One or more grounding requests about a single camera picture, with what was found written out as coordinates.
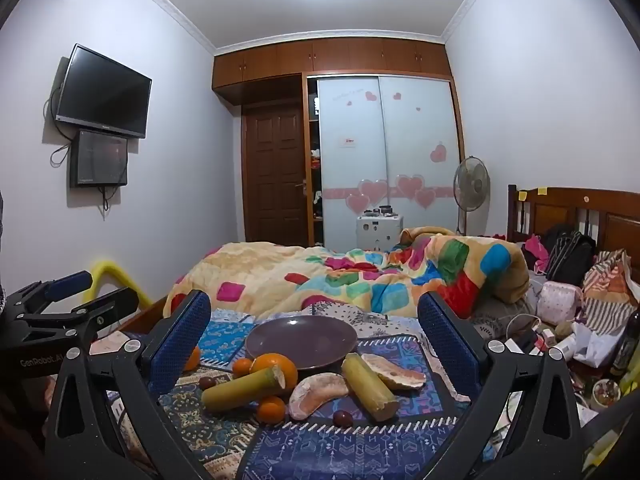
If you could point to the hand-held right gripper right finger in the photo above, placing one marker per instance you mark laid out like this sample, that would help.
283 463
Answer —
447 345

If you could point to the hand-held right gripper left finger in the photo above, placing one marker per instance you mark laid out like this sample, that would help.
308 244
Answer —
182 340

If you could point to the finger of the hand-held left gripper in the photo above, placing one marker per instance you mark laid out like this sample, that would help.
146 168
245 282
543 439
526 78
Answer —
115 302
70 284

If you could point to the large orange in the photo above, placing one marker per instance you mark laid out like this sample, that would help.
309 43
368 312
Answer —
193 358
272 367

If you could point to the small dark red plum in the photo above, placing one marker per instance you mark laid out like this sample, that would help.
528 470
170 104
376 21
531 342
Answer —
342 418
207 383

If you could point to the beige sweet potato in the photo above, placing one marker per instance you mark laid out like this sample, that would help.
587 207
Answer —
395 372

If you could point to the small mandarin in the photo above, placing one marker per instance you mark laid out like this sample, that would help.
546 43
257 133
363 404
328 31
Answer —
242 367
271 408

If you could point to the yellow sugarcane piece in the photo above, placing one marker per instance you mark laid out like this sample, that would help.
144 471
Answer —
367 385
235 390

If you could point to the brown round plate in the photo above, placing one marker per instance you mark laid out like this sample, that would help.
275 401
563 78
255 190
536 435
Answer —
300 342

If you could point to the peeled pomelo segment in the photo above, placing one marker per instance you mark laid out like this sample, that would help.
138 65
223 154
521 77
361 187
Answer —
315 397

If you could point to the pink padded pouch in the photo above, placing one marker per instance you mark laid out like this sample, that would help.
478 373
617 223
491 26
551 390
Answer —
560 302

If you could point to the pink garment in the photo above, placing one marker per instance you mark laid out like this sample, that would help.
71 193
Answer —
536 252

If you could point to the white box appliance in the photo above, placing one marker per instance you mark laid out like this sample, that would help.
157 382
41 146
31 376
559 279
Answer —
379 232

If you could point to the colourful checked blanket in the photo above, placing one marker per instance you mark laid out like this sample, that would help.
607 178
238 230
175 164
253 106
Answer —
310 280

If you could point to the white plastic bag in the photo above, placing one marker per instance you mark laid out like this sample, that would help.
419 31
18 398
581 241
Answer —
595 345

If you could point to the black backpack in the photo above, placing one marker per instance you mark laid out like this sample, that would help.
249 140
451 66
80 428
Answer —
567 255

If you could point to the blue patterned tablecloth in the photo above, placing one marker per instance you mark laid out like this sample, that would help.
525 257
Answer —
325 455

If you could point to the round tin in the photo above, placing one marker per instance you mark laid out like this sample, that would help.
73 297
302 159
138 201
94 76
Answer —
605 395

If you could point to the standing electric fan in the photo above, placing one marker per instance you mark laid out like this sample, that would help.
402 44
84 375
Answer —
471 180

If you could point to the striped cloth bag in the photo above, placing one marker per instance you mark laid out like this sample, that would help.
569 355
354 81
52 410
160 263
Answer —
607 290

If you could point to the dark glass bottle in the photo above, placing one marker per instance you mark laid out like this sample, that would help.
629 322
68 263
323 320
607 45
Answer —
627 345

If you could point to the brown wooden door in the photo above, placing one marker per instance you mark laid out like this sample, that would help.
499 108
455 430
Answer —
274 175

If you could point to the white heart-print wardrobe doors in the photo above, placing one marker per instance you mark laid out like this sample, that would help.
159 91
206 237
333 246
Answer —
385 160

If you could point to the brown wooden headboard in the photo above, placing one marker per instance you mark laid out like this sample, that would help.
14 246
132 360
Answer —
615 220

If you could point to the brown wooden overhead cabinet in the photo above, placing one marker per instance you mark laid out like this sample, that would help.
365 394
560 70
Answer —
300 62

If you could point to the small black wall monitor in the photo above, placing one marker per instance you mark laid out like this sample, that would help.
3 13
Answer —
98 158

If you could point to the black wall television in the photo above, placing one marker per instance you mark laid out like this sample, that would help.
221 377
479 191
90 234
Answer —
102 90

